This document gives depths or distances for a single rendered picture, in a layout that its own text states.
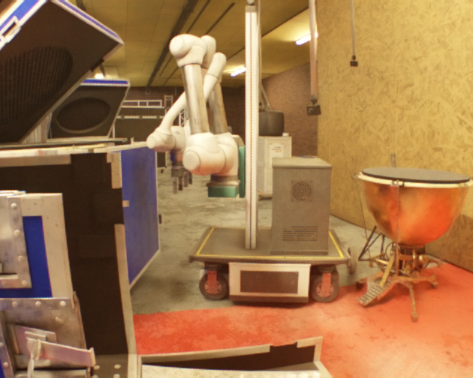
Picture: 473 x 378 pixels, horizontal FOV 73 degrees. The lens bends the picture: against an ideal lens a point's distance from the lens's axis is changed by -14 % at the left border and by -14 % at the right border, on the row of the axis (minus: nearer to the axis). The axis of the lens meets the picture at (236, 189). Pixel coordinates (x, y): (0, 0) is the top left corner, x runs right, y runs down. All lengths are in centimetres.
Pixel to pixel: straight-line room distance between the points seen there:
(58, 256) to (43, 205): 6
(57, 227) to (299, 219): 178
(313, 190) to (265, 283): 59
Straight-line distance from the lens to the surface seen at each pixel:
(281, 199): 207
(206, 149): 184
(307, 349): 169
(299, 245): 214
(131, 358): 150
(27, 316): 50
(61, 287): 45
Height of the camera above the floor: 102
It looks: 9 degrees down
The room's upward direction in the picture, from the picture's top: straight up
